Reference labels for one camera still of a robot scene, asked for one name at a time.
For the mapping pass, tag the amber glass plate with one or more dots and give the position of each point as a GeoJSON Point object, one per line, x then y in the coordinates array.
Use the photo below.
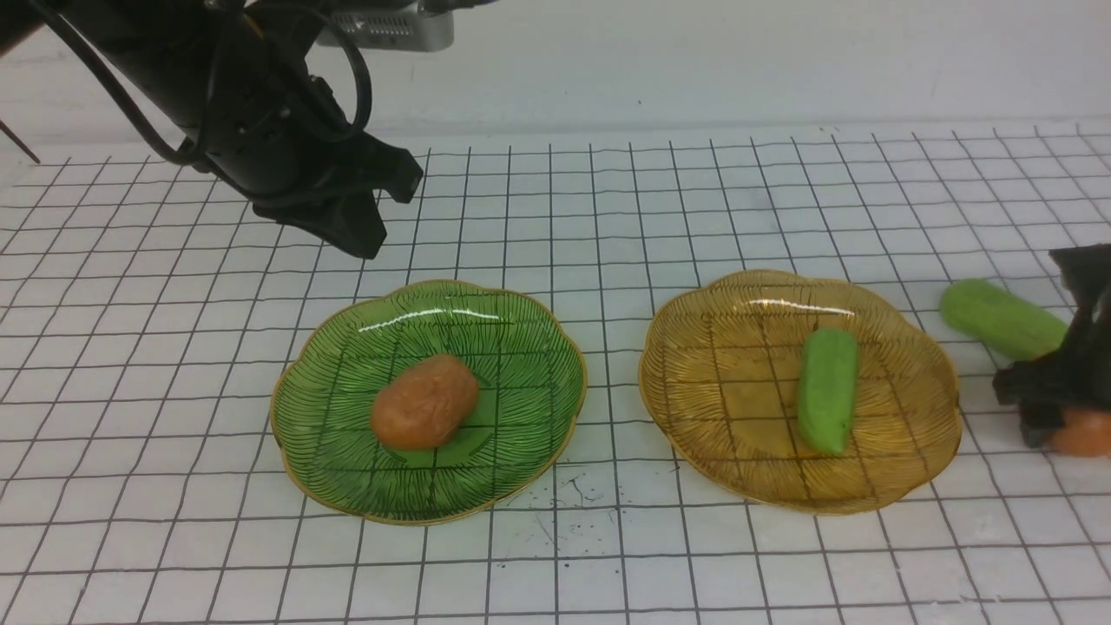
{"type": "Point", "coordinates": [719, 375]}

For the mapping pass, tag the green glass plate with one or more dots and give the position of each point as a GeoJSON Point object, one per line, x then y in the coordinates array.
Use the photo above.
{"type": "Point", "coordinates": [497, 360]}

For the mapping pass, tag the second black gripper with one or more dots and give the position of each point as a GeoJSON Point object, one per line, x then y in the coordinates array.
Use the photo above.
{"type": "Point", "coordinates": [1077, 372]}

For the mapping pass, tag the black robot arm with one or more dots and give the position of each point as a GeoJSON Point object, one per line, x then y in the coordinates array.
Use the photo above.
{"type": "Point", "coordinates": [156, 58]}

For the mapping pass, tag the green cucumber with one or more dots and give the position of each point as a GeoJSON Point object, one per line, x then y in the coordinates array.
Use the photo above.
{"type": "Point", "coordinates": [1004, 322]}
{"type": "Point", "coordinates": [826, 402]}

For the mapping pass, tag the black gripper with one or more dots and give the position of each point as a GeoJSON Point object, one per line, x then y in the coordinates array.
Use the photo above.
{"type": "Point", "coordinates": [276, 134]}

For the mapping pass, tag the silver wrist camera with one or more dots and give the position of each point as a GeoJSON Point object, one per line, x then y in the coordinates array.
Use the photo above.
{"type": "Point", "coordinates": [410, 28]}

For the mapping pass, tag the orange potato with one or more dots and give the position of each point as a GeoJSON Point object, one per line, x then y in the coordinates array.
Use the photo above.
{"type": "Point", "coordinates": [1085, 433]}
{"type": "Point", "coordinates": [424, 407]}

